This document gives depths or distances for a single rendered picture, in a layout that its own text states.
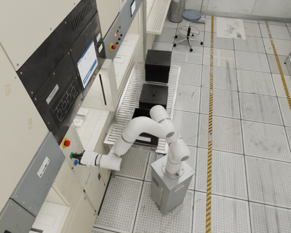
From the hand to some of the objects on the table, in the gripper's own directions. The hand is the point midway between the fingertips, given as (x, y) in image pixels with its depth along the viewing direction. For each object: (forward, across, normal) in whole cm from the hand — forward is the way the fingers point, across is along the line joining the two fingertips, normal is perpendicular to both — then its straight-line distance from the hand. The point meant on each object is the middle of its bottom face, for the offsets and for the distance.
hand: (75, 156), depth 148 cm
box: (-33, -148, +44) cm, 158 cm away
